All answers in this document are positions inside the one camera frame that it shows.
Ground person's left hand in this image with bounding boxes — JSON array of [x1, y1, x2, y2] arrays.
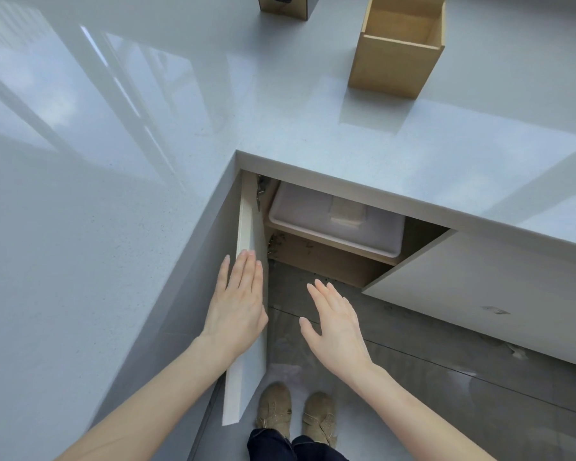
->
[[201, 250, 269, 363]]

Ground person's right hand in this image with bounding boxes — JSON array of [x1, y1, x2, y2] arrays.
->
[[299, 279, 373, 383]]

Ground person's right beige shoe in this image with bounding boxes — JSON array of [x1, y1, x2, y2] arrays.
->
[[301, 392, 338, 450]]

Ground narrow white cabinet door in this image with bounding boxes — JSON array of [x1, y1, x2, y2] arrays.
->
[[222, 170, 270, 426]]

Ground white plastic storage box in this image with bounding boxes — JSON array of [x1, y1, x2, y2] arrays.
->
[[268, 182, 407, 259]]

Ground person's right forearm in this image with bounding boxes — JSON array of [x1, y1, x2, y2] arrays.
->
[[349, 363, 498, 461]]

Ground person's left beige shoe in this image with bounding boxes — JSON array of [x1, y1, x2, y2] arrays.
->
[[255, 382, 293, 440]]

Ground dark blue trousers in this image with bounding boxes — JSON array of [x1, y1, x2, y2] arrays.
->
[[247, 428, 349, 461]]

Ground person's beige shoe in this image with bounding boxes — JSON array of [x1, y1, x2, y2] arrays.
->
[[301, 392, 338, 450], [255, 382, 293, 440]]

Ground wooden cabinet shelf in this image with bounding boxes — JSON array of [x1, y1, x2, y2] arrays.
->
[[264, 220, 401, 289]]

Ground metal door hinge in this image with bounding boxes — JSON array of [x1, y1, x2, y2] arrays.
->
[[255, 174, 271, 210]]

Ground wide white cabinet door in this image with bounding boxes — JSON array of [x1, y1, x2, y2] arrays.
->
[[362, 229, 576, 371]]

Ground person's left forearm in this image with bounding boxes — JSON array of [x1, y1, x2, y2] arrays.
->
[[55, 335, 232, 461]]

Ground light wooden open box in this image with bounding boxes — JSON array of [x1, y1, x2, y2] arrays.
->
[[348, 0, 446, 100]]

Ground dark wooden open box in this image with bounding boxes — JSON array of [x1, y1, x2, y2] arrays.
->
[[257, 0, 323, 21]]

